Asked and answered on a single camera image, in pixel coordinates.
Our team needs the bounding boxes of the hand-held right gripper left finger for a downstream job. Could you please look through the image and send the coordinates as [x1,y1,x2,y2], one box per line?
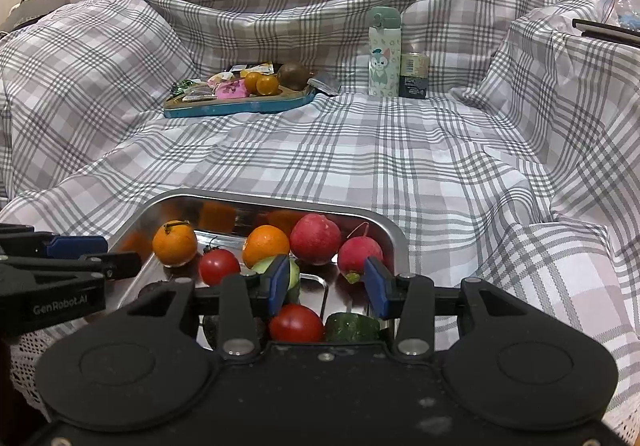
[125,255,291,360]

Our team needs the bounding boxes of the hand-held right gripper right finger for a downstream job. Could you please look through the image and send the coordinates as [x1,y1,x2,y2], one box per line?
[363,256,538,358]

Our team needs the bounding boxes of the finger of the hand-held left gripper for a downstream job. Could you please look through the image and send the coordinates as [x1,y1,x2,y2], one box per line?
[0,251,142,279]
[0,225,108,258]

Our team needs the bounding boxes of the long cucumber piece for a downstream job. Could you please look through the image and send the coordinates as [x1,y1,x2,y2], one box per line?
[250,256,301,304]

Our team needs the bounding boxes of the red radish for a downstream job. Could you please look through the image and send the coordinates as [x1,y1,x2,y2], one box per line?
[337,222,384,284]

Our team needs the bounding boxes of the red tomato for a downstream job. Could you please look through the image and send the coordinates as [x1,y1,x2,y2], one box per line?
[269,305,326,343]
[198,247,241,286]

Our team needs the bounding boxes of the green cube block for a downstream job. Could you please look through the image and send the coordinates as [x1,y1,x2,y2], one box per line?
[325,312,381,343]

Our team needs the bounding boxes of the red apple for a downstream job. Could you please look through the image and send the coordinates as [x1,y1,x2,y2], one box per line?
[290,213,342,266]

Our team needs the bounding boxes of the large orange with stem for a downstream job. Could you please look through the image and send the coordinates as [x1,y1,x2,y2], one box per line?
[152,220,198,268]

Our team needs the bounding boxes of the stainless steel tray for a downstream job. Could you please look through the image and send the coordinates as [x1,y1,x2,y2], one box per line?
[97,189,411,357]

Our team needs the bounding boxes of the grey plaid blanket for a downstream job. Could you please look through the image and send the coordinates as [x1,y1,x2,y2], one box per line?
[0,0,640,419]

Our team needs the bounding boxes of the blue tin tray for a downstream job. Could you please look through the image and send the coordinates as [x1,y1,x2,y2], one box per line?
[163,89,317,119]

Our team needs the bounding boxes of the clear brown snack packet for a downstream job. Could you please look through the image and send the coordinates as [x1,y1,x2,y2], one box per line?
[182,85,218,103]

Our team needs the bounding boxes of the pink snack packet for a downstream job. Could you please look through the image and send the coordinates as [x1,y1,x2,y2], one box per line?
[215,79,251,100]

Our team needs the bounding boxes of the grey foil packet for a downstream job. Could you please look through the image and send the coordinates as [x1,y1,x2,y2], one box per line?
[308,73,342,96]

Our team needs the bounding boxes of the brown round fruit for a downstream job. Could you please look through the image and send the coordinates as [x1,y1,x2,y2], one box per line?
[276,63,311,91]

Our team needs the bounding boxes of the dark green can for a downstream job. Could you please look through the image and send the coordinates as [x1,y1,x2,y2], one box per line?
[398,52,431,100]

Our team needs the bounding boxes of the mint cartoon water bottle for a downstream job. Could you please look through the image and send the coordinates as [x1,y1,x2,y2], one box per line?
[367,7,402,97]

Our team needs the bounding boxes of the white box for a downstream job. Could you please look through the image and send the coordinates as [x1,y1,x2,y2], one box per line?
[0,0,71,32]

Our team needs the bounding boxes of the black flat object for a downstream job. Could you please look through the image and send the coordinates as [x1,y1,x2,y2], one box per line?
[572,18,640,47]

